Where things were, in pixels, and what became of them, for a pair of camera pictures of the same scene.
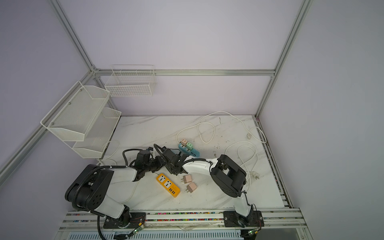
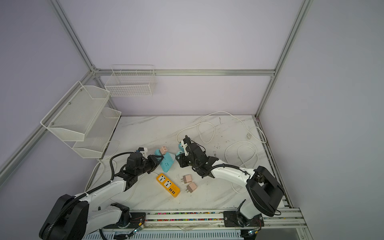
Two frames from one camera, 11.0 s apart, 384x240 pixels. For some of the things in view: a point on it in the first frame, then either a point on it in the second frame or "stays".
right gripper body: (170, 167) to (185, 161)
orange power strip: (170, 187) stays
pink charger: (191, 187) stays
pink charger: (186, 179) stays
